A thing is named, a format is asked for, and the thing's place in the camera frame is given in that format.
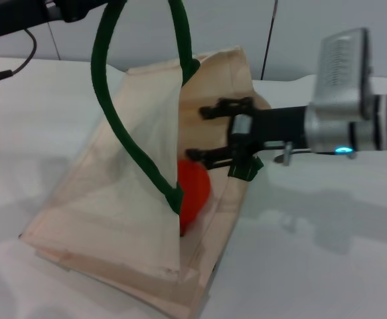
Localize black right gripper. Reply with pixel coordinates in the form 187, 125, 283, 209
185, 96, 309, 170

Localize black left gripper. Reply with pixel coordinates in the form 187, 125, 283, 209
0, 0, 128, 41

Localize orange fruit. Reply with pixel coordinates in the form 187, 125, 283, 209
176, 159, 212, 238

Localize cream canvas handbag green handles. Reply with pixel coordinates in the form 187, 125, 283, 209
17, 0, 272, 319

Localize grey right wrist cable plug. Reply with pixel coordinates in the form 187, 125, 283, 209
273, 142, 337, 166

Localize grey left wrist cable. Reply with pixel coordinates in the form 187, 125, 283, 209
0, 27, 37, 86

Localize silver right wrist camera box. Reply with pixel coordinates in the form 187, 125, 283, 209
312, 27, 373, 122

